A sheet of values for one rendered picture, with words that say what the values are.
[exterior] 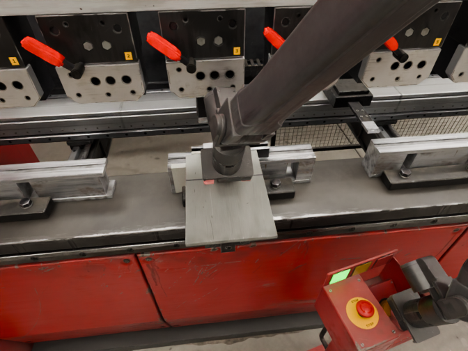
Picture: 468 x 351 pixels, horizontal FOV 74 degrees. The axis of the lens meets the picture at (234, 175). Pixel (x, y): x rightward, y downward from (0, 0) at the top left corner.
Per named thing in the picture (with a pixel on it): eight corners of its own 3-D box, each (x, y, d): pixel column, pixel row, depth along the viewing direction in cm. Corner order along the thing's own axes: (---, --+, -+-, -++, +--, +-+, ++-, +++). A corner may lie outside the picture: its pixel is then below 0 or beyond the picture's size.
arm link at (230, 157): (216, 156, 50) (250, 150, 50) (208, 118, 52) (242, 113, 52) (215, 170, 56) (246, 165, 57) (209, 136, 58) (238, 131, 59)
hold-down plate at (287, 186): (183, 207, 82) (182, 200, 80) (183, 192, 85) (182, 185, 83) (294, 198, 84) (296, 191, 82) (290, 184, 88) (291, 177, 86)
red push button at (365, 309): (359, 325, 70) (363, 319, 68) (349, 308, 73) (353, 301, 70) (374, 319, 71) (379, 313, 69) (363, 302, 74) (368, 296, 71)
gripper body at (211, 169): (200, 152, 64) (198, 136, 57) (248, 148, 65) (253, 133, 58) (203, 182, 62) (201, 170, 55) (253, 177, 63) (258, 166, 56)
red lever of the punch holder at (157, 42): (149, 33, 50) (198, 68, 55) (151, 24, 53) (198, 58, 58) (143, 42, 51) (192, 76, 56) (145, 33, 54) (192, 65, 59)
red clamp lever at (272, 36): (270, 28, 52) (307, 63, 57) (265, 20, 55) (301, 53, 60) (262, 37, 53) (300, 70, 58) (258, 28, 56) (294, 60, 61)
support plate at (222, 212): (186, 246, 60) (185, 244, 59) (186, 157, 79) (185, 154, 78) (277, 238, 61) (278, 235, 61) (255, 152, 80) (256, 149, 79)
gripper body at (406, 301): (409, 287, 74) (429, 281, 67) (436, 333, 69) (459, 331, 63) (386, 297, 72) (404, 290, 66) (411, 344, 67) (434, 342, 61)
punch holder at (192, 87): (171, 99, 64) (157, 12, 52) (173, 79, 70) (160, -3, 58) (244, 95, 65) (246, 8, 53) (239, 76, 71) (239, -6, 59)
